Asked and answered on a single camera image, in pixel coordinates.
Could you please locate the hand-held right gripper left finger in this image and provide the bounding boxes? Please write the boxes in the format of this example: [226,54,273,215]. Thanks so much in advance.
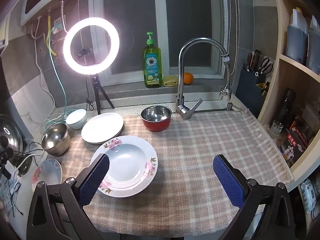
[26,153,110,240]

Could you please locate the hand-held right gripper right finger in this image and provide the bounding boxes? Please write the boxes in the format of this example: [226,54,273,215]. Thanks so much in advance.
[212,154,295,240]

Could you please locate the pink floral deep plate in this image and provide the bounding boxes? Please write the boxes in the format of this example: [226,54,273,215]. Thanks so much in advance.
[90,135,159,198]

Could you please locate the white plate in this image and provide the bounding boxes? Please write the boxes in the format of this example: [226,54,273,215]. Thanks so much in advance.
[81,112,124,145]

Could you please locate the small white bowl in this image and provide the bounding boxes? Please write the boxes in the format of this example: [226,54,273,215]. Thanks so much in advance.
[65,109,87,130]

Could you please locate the glass pot lid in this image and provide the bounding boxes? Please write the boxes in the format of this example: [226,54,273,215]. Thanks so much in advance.
[0,114,24,155]

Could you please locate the small floral plate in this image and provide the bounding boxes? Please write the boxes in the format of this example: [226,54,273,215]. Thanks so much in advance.
[31,159,63,193]

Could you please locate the stainless steel bowl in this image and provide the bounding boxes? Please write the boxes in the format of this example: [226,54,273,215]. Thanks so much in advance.
[41,123,71,156]

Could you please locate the checked tablecloth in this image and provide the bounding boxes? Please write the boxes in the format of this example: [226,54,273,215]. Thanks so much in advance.
[60,109,294,240]

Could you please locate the small glass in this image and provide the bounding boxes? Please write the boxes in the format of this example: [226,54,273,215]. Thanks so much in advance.
[269,120,283,139]

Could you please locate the chrome sink fitting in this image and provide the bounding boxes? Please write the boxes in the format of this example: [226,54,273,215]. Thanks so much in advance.
[226,102,244,113]

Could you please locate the red box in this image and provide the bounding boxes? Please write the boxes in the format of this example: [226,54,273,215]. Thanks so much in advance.
[280,127,309,165]

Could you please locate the red steel-lined bowl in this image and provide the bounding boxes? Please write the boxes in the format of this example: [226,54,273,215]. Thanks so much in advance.
[140,105,172,132]

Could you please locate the blue patterned dishes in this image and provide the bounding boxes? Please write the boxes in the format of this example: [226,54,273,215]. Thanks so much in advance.
[299,177,320,220]

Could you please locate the dark knife block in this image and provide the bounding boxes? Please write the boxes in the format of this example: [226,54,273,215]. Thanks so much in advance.
[236,65,272,119]

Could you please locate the black tripod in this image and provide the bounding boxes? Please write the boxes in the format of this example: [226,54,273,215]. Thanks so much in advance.
[86,74,115,115]

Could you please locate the dark bottle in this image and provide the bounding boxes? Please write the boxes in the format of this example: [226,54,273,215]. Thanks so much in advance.
[275,88,297,130]

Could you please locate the chrome faucet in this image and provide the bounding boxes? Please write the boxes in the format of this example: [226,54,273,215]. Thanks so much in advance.
[175,37,233,120]

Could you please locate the yellow cloth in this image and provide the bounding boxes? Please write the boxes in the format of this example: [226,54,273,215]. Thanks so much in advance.
[162,74,179,87]

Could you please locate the kitchen scissors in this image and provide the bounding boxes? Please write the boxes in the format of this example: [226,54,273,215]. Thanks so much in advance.
[255,57,274,77]

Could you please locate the green dish soap bottle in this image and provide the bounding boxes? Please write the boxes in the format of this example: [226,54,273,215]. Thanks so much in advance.
[142,32,163,89]

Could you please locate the large dark liquid jug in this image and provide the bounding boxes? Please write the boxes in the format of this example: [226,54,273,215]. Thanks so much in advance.
[285,8,309,64]
[305,15,320,74]

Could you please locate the wooden shelf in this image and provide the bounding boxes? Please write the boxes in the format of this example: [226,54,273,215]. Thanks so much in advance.
[257,0,320,185]

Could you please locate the teal cable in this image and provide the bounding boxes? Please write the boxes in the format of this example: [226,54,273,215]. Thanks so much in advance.
[45,27,83,130]

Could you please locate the white cable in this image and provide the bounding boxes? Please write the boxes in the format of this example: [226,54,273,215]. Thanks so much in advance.
[31,17,68,125]

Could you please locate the ring light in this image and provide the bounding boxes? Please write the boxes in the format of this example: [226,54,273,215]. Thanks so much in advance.
[62,17,120,75]

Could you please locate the yellow gas hose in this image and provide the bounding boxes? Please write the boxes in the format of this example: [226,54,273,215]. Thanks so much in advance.
[46,15,57,55]

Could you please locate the white wall socket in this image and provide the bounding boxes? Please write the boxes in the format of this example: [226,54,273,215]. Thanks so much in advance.
[51,17,67,34]

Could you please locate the metal hose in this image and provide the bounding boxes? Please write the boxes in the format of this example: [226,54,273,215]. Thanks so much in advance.
[229,0,238,78]

